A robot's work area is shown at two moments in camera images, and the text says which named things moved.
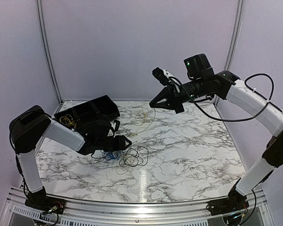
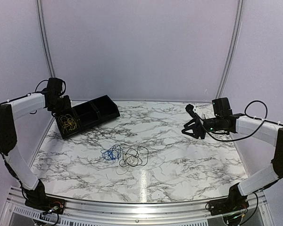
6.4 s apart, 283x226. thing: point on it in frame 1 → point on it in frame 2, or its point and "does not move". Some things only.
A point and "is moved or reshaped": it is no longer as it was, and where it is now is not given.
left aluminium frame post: [45, 39] does not move
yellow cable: [68, 121] does not move
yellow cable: [140, 119] is moved or reshaped
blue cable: [111, 155] does not move
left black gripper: [120, 145] → [68, 106]
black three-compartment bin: [78, 116] does not move
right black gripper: [167, 92] → [196, 127]
